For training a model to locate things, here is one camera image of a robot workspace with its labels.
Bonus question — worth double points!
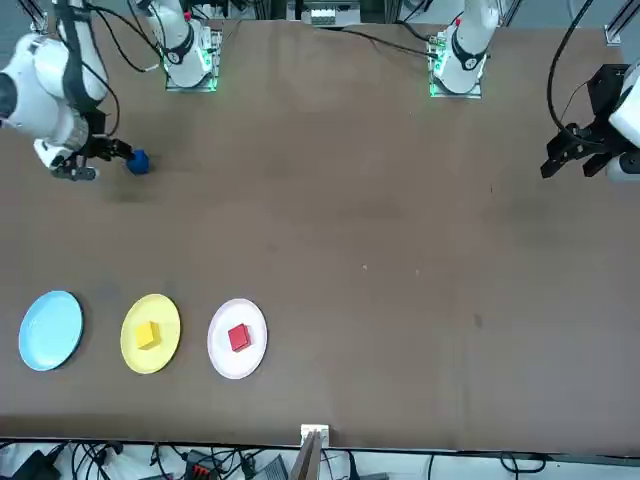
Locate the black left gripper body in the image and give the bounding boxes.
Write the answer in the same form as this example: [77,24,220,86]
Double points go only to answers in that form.
[569,63,632,151]

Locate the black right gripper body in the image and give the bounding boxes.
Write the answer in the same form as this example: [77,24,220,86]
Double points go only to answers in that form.
[73,110,110,154]

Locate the blue cube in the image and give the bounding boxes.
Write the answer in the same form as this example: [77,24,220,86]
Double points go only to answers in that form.
[125,148,151,176]

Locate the yellow cube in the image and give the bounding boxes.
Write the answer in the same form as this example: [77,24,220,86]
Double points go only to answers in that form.
[135,321,163,351]

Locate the red cube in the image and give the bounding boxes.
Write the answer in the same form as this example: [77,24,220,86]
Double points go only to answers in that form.
[227,323,253,353]

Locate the light blue plate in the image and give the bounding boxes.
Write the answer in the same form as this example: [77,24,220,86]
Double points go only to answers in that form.
[18,290,84,372]

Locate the yellow plate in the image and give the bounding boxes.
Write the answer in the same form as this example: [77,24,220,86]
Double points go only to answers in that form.
[119,293,182,375]

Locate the white plate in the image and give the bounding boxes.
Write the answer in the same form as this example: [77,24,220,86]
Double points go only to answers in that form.
[206,298,269,380]

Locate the large black device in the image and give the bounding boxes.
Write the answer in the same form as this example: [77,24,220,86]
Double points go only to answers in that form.
[9,449,62,480]

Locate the black power strip orange switches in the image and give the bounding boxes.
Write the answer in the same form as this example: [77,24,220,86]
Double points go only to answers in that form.
[183,451,214,480]

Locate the aluminium frame post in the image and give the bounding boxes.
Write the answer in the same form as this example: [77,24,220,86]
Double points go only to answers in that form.
[603,0,632,47]
[292,423,331,480]

